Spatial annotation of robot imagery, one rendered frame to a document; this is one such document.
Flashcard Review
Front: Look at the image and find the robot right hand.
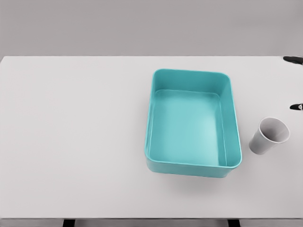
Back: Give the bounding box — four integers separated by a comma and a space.
283, 55, 303, 111

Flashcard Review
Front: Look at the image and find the white paper cup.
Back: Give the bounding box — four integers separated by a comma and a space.
249, 116, 290, 156

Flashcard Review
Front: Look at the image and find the teal rectangular plastic basket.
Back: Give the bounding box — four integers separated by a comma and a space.
144, 68, 243, 178

